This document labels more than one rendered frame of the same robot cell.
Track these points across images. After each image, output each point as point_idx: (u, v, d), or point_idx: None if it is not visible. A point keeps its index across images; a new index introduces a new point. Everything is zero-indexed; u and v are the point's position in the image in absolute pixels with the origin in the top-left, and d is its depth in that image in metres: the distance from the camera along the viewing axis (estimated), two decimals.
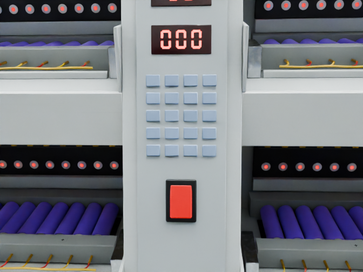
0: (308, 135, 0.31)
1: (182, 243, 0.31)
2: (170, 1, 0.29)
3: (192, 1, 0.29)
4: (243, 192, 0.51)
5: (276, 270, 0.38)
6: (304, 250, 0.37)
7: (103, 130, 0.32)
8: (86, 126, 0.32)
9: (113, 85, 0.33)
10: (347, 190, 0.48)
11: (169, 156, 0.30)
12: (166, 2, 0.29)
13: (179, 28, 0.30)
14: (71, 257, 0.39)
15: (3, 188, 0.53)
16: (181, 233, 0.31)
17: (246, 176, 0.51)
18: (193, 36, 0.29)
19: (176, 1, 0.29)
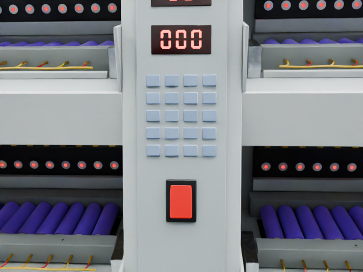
0: (308, 135, 0.31)
1: (182, 243, 0.31)
2: (170, 1, 0.29)
3: (192, 1, 0.29)
4: (243, 192, 0.51)
5: (276, 270, 0.38)
6: (304, 250, 0.37)
7: (103, 130, 0.32)
8: (86, 126, 0.32)
9: (113, 85, 0.33)
10: (347, 190, 0.48)
11: (169, 156, 0.30)
12: (166, 2, 0.29)
13: (179, 28, 0.30)
14: (71, 257, 0.39)
15: (3, 188, 0.53)
16: (181, 233, 0.31)
17: (246, 176, 0.51)
18: (193, 36, 0.29)
19: (176, 1, 0.29)
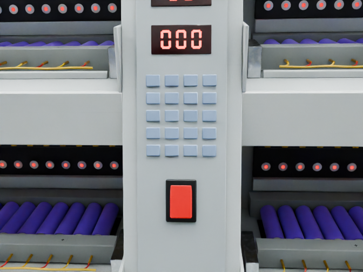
0: (308, 135, 0.31)
1: (182, 243, 0.31)
2: (170, 1, 0.29)
3: (192, 1, 0.29)
4: (243, 192, 0.51)
5: (276, 270, 0.38)
6: (304, 250, 0.37)
7: (103, 130, 0.32)
8: (86, 126, 0.32)
9: (113, 85, 0.33)
10: (347, 190, 0.48)
11: (169, 156, 0.30)
12: (166, 2, 0.29)
13: (179, 28, 0.30)
14: (71, 257, 0.39)
15: (3, 188, 0.53)
16: (181, 233, 0.31)
17: (246, 176, 0.51)
18: (193, 36, 0.29)
19: (176, 1, 0.29)
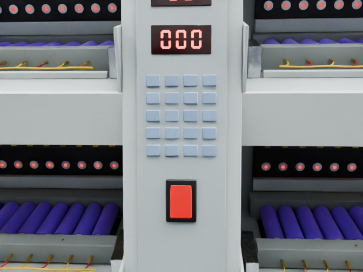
0: (308, 135, 0.31)
1: (182, 243, 0.31)
2: (170, 1, 0.29)
3: (192, 1, 0.29)
4: (243, 192, 0.51)
5: (276, 270, 0.38)
6: (304, 250, 0.37)
7: (103, 130, 0.32)
8: (86, 126, 0.32)
9: (113, 85, 0.33)
10: (347, 190, 0.48)
11: (169, 156, 0.30)
12: (166, 2, 0.29)
13: (179, 28, 0.30)
14: (71, 257, 0.39)
15: (3, 188, 0.53)
16: (181, 233, 0.31)
17: (246, 176, 0.51)
18: (193, 36, 0.29)
19: (176, 1, 0.29)
